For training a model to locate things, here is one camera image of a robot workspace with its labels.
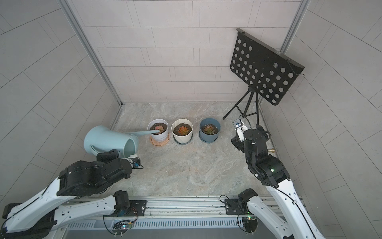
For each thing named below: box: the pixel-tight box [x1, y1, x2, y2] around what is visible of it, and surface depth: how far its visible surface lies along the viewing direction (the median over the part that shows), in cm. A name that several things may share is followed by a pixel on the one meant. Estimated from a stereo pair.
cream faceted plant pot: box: [171, 118, 194, 144], surface depth 93 cm
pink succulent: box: [154, 124, 165, 133], surface depth 93 cm
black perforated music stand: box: [222, 28, 305, 126], surface depth 75 cm
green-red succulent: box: [203, 123, 215, 135], surface depth 94 cm
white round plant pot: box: [147, 118, 169, 141], surface depth 93 cm
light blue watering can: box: [83, 125, 161, 158], surface depth 65 cm
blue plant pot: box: [199, 117, 221, 142], surface depth 95 cm
